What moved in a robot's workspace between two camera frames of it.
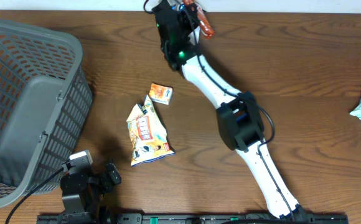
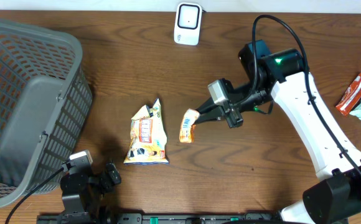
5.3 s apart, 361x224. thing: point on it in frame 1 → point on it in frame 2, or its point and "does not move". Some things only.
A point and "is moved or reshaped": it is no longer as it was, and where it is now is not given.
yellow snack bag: x=148 y=134 is moved or reshaped
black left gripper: x=107 y=182 does not move
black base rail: x=131 y=218 does not move
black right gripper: x=190 y=17 → x=233 y=114
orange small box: x=160 y=93 → x=188 y=126
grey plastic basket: x=36 y=99 does not move
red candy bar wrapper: x=205 y=28 → x=353 y=93
